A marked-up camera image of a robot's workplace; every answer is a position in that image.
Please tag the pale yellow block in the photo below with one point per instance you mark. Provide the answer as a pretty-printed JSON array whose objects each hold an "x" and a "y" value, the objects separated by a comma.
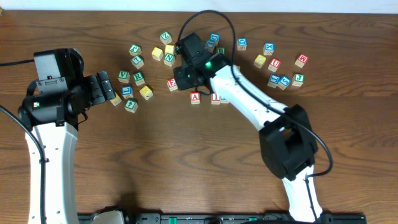
[{"x": 170, "y": 49}]

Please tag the blue D block upper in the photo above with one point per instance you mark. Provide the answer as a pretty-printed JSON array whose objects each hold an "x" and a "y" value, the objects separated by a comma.
[{"x": 215, "y": 38}]

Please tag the blue 2 block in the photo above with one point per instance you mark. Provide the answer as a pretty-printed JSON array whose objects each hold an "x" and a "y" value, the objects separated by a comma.
[{"x": 224, "y": 100}]

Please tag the green R block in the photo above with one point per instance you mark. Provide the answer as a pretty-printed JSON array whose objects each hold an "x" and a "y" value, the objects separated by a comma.
[{"x": 138, "y": 79}]

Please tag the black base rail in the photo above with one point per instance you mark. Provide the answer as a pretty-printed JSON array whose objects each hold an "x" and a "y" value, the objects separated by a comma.
[{"x": 155, "y": 218}]

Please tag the green j block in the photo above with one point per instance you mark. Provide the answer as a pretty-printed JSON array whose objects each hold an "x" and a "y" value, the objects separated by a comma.
[
  {"x": 298, "y": 79},
  {"x": 135, "y": 50}
]

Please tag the green Z block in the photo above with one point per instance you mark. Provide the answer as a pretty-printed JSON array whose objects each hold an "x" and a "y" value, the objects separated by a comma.
[{"x": 165, "y": 38}]

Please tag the green B block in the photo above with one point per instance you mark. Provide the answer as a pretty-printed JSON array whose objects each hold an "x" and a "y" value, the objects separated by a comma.
[{"x": 221, "y": 50}]

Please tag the blue block left of D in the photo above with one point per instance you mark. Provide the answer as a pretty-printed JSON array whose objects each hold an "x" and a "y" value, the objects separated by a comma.
[{"x": 210, "y": 45}]

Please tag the red M block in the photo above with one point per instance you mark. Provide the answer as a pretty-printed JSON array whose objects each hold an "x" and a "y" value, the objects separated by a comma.
[{"x": 301, "y": 60}]

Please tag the blue X block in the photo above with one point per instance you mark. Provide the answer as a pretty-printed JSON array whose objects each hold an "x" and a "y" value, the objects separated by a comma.
[{"x": 268, "y": 48}]

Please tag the blue L block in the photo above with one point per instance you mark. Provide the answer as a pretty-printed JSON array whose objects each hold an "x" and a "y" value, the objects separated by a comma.
[{"x": 127, "y": 92}]

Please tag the red I block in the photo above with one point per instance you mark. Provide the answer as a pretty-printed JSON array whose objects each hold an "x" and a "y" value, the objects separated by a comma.
[{"x": 215, "y": 99}]

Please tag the yellow G block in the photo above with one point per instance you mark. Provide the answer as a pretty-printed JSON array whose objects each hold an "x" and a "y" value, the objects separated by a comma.
[{"x": 116, "y": 100}]

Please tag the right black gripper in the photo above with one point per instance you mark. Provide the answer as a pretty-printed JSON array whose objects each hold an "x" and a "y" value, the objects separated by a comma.
[{"x": 181, "y": 83}]

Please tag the blue block lower right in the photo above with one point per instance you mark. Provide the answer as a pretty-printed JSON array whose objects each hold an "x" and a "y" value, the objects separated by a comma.
[{"x": 273, "y": 81}]

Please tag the blue G block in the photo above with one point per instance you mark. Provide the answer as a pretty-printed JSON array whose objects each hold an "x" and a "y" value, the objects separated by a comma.
[{"x": 284, "y": 82}]

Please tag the yellow block left upper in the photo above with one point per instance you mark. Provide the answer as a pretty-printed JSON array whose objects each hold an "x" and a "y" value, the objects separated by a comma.
[{"x": 157, "y": 54}]

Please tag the yellow block near L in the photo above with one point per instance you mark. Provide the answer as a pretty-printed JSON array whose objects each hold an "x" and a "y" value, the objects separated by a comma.
[{"x": 146, "y": 92}]

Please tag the red A block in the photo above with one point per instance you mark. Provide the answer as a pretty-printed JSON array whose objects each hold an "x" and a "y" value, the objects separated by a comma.
[{"x": 195, "y": 98}]

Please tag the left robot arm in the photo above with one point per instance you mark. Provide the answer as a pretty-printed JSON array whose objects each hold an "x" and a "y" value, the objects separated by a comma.
[{"x": 50, "y": 112}]

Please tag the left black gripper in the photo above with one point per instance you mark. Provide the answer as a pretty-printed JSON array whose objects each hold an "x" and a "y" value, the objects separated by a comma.
[{"x": 97, "y": 95}]

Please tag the red U block right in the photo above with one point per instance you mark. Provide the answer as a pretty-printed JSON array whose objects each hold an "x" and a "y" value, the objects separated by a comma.
[{"x": 274, "y": 65}]

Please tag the green 7 block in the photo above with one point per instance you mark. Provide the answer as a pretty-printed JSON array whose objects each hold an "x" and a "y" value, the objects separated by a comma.
[{"x": 137, "y": 62}]

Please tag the blue D block right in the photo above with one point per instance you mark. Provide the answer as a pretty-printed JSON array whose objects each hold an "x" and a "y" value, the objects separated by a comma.
[{"x": 242, "y": 44}]

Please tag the green 4 block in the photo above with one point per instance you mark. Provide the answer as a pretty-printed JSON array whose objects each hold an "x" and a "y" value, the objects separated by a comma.
[{"x": 131, "y": 106}]

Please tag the green J block upper left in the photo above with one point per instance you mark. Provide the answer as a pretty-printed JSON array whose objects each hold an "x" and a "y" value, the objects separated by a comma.
[{"x": 135, "y": 50}]

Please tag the red E block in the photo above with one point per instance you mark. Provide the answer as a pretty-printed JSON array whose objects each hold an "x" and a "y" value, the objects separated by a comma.
[{"x": 172, "y": 85}]

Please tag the green N block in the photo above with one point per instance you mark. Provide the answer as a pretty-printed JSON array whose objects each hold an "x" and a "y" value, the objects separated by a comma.
[{"x": 169, "y": 59}]

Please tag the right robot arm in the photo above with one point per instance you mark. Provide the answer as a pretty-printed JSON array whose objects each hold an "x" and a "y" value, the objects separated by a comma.
[{"x": 287, "y": 145}]

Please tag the green V block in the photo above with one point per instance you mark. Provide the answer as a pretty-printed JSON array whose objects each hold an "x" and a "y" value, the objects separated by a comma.
[{"x": 124, "y": 76}]

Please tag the green J block right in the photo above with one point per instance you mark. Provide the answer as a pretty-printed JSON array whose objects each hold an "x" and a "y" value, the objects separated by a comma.
[{"x": 298, "y": 79}]

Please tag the yellow block right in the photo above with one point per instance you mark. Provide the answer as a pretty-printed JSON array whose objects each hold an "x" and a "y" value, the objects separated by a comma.
[{"x": 260, "y": 61}]

